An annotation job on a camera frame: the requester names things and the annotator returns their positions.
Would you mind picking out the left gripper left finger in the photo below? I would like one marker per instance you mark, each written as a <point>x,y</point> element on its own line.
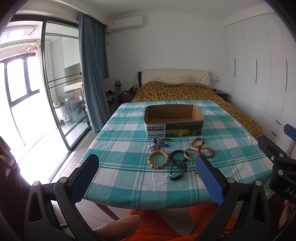
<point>41,222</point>

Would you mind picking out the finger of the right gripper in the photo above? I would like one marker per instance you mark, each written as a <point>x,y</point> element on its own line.
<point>275,154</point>
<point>290,131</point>

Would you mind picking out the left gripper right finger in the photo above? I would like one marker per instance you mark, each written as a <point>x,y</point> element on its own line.
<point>253,220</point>

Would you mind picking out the gold bangle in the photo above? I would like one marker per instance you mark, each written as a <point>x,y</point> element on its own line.
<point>190,154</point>

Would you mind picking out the black wrist watch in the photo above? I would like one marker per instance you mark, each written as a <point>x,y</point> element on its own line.
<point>177,170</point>

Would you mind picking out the blue crystal bead strand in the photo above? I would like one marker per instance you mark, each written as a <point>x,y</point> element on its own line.
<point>160,143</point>

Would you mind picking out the person's right hand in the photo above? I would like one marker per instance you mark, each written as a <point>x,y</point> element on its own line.
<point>285,214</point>

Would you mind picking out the person's left hand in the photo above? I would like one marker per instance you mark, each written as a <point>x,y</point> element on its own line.
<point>118,230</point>

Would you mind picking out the dark wooden right nightstand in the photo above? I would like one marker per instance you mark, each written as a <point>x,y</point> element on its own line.
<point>221,94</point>

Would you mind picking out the dark wooden nightstand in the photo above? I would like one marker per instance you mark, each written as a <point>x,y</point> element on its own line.
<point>221,94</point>
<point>126,96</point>

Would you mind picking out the white built-in wardrobe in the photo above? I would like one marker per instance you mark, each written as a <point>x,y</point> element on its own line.
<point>261,70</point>

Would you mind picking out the orange red trousers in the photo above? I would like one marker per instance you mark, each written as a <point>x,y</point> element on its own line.
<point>154,227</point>

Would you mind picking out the black framed glass sliding door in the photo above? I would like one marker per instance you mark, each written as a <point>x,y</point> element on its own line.
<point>40,62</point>

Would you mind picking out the grey washing machine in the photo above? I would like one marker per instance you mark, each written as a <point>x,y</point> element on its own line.
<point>75,104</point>

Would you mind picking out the open cardboard box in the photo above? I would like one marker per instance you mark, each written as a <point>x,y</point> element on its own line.
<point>173,121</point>

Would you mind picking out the cream padded headboard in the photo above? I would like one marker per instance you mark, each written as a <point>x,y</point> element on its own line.
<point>174,76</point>

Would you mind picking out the orange floral bedspread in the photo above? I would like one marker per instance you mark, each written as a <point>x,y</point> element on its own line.
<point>158,91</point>

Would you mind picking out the dark wooden left nightstand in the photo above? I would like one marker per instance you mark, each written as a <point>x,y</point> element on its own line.
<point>126,96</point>

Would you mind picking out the pile of clothes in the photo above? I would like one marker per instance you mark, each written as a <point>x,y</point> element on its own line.
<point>111,86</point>

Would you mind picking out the teal blue curtain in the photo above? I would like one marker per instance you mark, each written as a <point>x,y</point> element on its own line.
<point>92,44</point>

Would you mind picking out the white wall air conditioner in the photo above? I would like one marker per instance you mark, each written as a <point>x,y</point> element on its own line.
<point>131,22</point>

